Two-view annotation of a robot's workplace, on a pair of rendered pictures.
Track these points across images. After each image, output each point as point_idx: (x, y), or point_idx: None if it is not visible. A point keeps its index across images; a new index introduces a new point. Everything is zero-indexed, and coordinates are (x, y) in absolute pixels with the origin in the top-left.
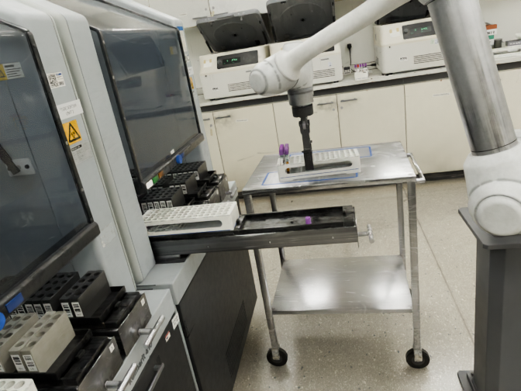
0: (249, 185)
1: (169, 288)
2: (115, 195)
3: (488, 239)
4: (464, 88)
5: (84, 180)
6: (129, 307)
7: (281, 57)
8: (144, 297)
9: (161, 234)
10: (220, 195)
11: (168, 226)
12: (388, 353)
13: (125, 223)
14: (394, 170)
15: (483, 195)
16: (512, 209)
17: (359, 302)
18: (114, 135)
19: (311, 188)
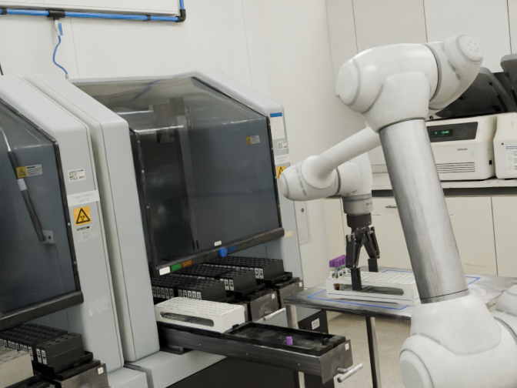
0: (296, 295)
1: (149, 373)
2: (119, 273)
3: None
4: (401, 225)
5: (84, 255)
6: (83, 369)
7: (308, 163)
8: (104, 367)
9: (170, 322)
10: (280, 301)
11: (181, 316)
12: None
13: (125, 301)
14: None
15: (401, 347)
16: (415, 369)
17: None
18: (133, 221)
19: (347, 311)
